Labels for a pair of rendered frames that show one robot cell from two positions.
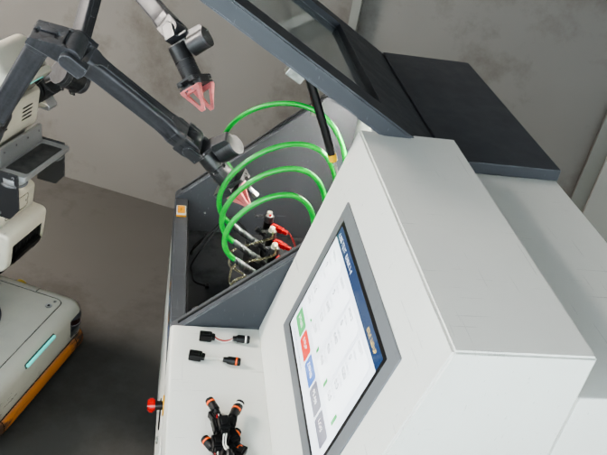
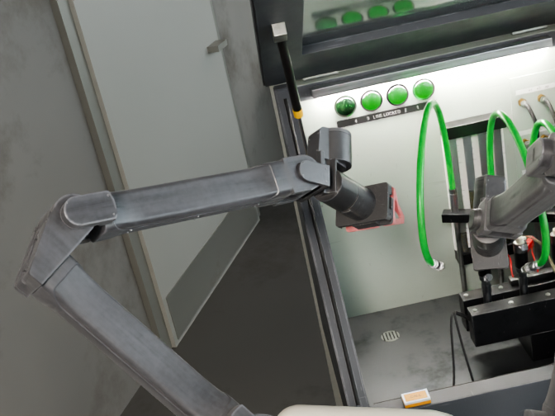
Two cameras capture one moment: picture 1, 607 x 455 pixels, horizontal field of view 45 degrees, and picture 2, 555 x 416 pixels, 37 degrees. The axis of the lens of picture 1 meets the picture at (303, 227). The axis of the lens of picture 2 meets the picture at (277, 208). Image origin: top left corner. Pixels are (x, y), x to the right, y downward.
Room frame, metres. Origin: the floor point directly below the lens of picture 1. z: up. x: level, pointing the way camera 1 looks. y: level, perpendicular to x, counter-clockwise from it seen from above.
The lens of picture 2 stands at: (1.83, 1.67, 1.99)
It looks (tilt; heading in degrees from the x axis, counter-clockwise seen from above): 24 degrees down; 283
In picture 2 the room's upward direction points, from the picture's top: 12 degrees counter-clockwise
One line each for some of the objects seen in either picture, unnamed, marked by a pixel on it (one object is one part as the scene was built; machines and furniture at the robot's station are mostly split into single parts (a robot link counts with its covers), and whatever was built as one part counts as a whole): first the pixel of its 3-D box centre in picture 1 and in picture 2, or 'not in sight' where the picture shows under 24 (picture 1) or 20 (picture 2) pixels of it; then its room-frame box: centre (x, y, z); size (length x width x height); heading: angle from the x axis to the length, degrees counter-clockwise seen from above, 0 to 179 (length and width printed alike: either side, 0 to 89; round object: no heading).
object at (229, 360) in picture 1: (214, 357); not in sight; (1.29, 0.14, 0.99); 0.12 x 0.02 x 0.02; 94
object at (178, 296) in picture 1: (178, 274); (532, 408); (1.73, 0.33, 0.87); 0.62 x 0.04 x 0.16; 13
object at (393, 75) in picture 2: not in sight; (430, 67); (1.85, -0.16, 1.43); 0.54 x 0.03 x 0.02; 13
